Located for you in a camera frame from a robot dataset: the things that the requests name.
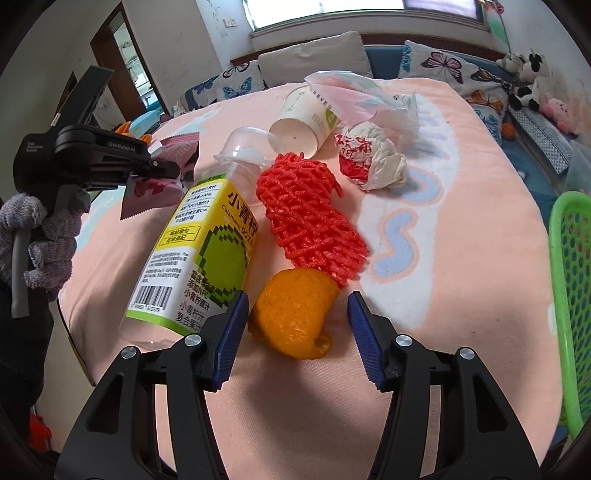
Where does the dark red snack wrapper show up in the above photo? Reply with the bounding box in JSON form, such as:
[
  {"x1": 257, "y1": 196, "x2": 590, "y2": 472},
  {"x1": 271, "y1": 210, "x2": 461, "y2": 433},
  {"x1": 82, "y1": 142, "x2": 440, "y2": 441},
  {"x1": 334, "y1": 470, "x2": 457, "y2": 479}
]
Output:
[{"x1": 120, "y1": 132, "x2": 200, "y2": 220}]

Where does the plastic lime juice bottle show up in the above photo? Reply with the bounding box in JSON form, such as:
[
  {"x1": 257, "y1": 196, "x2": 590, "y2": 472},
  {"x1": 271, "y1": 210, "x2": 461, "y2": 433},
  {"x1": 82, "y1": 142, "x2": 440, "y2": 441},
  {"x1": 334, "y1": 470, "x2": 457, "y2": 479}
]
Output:
[{"x1": 119, "y1": 149, "x2": 270, "y2": 350}]

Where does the orange peel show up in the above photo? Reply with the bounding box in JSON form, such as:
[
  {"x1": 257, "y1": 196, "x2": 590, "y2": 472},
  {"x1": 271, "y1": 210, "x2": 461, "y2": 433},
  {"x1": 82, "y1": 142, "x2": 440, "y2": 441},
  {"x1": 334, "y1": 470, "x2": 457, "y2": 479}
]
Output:
[{"x1": 249, "y1": 268, "x2": 339, "y2": 360}]

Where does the red foam fruit net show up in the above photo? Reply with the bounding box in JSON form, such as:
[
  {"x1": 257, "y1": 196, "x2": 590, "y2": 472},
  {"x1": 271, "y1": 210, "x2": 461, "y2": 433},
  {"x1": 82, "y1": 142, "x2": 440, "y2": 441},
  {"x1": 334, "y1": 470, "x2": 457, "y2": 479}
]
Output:
[{"x1": 256, "y1": 152, "x2": 369, "y2": 288}]

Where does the white paper cup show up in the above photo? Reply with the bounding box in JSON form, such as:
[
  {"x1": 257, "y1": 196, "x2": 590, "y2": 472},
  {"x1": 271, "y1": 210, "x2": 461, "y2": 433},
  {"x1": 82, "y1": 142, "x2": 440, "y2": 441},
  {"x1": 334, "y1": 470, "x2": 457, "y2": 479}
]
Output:
[{"x1": 270, "y1": 86, "x2": 339, "y2": 159}]

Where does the pink white plastic bag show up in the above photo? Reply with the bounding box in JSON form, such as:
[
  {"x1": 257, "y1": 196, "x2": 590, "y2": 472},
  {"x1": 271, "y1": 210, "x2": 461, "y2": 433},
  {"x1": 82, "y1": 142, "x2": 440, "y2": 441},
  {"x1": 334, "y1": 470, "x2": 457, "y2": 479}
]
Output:
[{"x1": 304, "y1": 70, "x2": 420, "y2": 150}]

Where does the white red paper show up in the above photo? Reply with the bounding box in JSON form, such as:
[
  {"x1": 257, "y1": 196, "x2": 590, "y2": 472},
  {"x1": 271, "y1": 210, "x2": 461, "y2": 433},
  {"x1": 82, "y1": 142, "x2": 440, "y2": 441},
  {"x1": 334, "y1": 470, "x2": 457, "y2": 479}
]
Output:
[{"x1": 335, "y1": 122, "x2": 408, "y2": 192}]

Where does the left hand grey glove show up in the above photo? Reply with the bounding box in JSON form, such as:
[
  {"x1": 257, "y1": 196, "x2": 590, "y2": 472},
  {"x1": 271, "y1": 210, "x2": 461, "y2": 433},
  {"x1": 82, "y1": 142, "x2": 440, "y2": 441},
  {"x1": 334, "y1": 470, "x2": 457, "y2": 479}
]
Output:
[{"x1": 1, "y1": 190, "x2": 91, "y2": 298}]

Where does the orange object at edge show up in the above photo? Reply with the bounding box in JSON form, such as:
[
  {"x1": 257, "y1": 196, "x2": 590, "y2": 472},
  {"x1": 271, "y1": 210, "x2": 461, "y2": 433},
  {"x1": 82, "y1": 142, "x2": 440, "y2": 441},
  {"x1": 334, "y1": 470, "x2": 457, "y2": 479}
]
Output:
[{"x1": 114, "y1": 121, "x2": 153, "y2": 145}]

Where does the butterfly pillow left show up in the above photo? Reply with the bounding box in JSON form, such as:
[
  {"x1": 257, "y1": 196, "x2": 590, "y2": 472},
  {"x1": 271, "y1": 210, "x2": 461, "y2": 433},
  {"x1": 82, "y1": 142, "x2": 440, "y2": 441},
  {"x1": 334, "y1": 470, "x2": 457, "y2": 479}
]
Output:
[{"x1": 172, "y1": 60, "x2": 267, "y2": 116}]

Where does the butterfly pillow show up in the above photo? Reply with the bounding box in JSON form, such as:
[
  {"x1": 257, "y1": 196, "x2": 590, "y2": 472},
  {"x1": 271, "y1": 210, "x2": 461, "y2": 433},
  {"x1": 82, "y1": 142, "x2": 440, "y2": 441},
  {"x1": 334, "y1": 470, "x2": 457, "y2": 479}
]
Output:
[
  {"x1": 399, "y1": 40, "x2": 510, "y2": 145},
  {"x1": 172, "y1": 60, "x2": 267, "y2": 116}
]

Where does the green plastic basket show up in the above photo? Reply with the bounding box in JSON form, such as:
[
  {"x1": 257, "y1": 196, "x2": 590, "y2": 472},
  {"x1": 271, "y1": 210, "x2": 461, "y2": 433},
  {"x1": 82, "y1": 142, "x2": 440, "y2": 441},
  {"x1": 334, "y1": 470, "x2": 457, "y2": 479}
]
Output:
[{"x1": 549, "y1": 191, "x2": 590, "y2": 437}]

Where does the window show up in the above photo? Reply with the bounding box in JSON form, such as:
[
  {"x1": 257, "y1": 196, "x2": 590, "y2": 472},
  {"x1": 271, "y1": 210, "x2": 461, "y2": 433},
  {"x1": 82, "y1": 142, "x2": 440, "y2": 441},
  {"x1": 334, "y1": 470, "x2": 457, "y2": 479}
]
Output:
[{"x1": 242, "y1": 0, "x2": 484, "y2": 29}]

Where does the pink fleece blanket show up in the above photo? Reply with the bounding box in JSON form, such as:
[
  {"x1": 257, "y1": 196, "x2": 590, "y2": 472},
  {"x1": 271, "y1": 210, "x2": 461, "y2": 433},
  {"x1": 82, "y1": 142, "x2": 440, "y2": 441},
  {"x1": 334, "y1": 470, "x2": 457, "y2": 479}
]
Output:
[{"x1": 56, "y1": 78, "x2": 562, "y2": 479}]

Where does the beige cushion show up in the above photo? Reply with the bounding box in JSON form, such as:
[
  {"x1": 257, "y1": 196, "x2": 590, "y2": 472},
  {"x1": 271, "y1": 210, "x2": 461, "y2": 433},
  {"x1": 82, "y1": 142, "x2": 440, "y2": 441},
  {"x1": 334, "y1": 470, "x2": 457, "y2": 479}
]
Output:
[{"x1": 257, "y1": 31, "x2": 373, "y2": 88}]

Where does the small orange ball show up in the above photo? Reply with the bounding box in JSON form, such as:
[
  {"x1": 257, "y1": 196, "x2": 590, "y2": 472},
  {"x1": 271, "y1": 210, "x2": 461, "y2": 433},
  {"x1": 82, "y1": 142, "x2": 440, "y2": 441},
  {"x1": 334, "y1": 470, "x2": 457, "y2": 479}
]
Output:
[{"x1": 501, "y1": 122, "x2": 516, "y2": 141}]

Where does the patterned grey cloth strip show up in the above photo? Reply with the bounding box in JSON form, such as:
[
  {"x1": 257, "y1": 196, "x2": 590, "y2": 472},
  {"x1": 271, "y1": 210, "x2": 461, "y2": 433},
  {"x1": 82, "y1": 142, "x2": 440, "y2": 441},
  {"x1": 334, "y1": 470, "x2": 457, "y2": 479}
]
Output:
[{"x1": 509, "y1": 107, "x2": 573, "y2": 175}]

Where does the pink plush toy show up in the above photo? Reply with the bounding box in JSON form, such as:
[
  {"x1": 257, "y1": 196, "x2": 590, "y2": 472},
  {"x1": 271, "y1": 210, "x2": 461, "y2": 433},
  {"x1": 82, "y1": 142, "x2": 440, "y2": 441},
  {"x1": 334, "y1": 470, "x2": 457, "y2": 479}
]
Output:
[{"x1": 542, "y1": 97, "x2": 579, "y2": 136}]

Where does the butterfly pillow right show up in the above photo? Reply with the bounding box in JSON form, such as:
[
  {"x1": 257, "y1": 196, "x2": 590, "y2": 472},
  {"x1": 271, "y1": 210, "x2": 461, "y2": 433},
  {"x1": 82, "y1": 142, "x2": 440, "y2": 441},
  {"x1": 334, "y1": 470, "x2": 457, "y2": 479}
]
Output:
[{"x1": 399, "y1": 40, "x2": 510, "y2": 145}]

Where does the cow plush toy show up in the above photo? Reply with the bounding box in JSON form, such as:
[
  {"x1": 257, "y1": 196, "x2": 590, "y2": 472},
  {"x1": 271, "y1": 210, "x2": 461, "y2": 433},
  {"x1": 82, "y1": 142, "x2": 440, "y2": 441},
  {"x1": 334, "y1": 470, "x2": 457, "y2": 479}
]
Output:
[{"x1": 509, "y1": 50, "x2": 551, "y2": 111}]

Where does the grey plush toy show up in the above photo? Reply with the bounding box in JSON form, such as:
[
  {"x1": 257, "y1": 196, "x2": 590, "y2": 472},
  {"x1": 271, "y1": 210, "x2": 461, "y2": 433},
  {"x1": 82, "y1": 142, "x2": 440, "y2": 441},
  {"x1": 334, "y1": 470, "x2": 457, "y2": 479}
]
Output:
[{"x1": 496, "y1": 53, "x2": 527, "y2": 76}]

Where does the brown door frame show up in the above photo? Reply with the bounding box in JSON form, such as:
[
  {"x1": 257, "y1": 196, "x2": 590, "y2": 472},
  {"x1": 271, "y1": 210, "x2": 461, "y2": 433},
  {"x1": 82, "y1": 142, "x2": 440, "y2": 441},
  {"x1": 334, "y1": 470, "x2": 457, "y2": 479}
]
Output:
[{"x1": 90, "y1": 1, "x2": 169, "y2": 121}]

